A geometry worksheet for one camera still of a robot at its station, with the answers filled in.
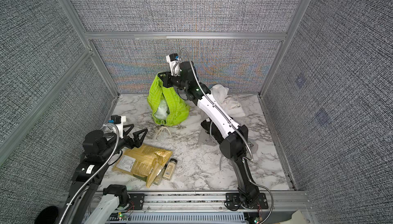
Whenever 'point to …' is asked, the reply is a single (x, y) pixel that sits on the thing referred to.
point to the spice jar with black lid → (169, 169)
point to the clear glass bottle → (159, 177)
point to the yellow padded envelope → (145, 163)
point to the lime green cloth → (179, 108)
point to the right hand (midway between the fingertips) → (158, 74)
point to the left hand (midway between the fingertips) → (137, 126)
